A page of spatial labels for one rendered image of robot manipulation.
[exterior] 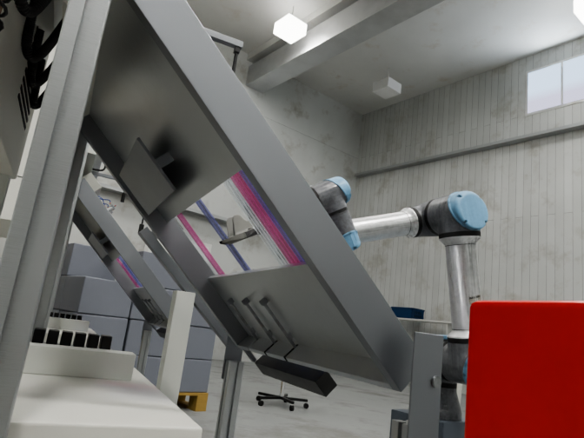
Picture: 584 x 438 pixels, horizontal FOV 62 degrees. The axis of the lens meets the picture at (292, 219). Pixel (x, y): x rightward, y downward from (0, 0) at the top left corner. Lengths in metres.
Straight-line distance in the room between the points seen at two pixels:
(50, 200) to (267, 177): 0.26
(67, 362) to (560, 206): 9.01
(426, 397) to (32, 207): 0.53
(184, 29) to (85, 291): 3.22
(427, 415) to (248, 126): 0.45
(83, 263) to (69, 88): 3.64
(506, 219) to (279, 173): 9.27
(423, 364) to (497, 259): 9.08
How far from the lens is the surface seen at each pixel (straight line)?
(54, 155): 0.57
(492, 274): 9.76
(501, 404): 0.37
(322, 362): 0.92
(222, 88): 0.66
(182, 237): 1.30
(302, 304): 0.89
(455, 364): 1.45
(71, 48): 0.60
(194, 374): 4.25
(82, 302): 3.78
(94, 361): 0.92
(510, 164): 10.15
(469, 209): 1.43
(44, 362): 0.92
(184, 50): 0.67
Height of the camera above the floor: 0.74
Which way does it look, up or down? 13 degrees up
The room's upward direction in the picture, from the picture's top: 7 degrees clockwise
